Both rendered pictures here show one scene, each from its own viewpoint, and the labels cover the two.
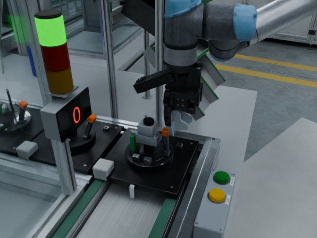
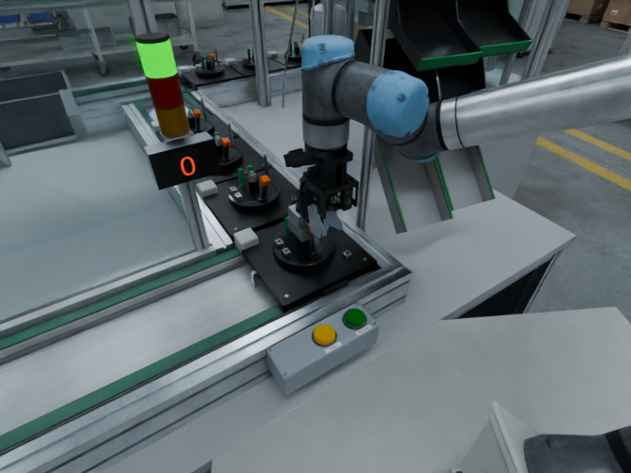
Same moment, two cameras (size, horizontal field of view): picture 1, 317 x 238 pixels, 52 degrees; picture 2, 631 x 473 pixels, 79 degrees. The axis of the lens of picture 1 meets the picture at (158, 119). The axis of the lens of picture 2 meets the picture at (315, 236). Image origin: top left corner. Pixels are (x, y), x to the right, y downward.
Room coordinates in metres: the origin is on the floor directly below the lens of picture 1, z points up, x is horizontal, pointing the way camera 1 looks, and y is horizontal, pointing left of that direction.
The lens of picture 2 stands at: (0.25, -0.40, 1.56)
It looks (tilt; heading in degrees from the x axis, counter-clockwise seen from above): 40 degrees down; 38
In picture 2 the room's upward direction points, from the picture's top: straight up
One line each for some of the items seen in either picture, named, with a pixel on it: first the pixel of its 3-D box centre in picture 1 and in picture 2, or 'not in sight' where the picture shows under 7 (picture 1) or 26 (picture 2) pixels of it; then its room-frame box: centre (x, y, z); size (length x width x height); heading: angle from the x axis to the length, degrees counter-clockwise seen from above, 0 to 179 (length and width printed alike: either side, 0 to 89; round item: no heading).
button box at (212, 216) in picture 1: (215, 204); (324, 344); (0.59, -0.15, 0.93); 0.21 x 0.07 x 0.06; 161
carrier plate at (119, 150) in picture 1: (149, 158); (303, 252); (0.74, 0.03, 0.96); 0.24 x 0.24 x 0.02; 71
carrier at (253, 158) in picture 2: not in sight; (218, 147); (0.91, 0.50, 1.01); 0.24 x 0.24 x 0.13; 71
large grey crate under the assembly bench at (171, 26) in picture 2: not in sight; (155, 26); (3.48, 4.89, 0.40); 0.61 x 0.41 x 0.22; 153
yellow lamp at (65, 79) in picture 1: (59, 78); (172, 117); (0.60, 0.20, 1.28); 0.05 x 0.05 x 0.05
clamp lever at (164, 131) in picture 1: (163, 140); (313, 237); (0.73, -0.01, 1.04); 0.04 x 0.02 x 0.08; 71
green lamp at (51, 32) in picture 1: (51, 29); (157, 57); (0.60, 0.20, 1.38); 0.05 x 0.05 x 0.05
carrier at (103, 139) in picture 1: (70, 127); (253, 183); (0.83, 0.27, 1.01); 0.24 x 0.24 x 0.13; 71
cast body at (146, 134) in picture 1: (145, 129); (300, 216); (0.75, 0.04, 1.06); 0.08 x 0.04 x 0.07; 70
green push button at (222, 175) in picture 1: (221, 178); (354, 319); (0.66, -0.17, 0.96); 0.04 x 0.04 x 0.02
